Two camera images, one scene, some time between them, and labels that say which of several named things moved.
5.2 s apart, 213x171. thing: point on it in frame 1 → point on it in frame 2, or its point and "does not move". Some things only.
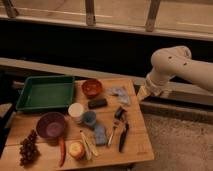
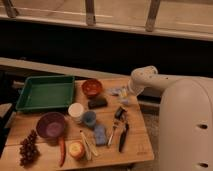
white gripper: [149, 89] → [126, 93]
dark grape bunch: [29, 151] does not move
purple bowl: [50, 125] does not move
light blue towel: [121, 92] does not move
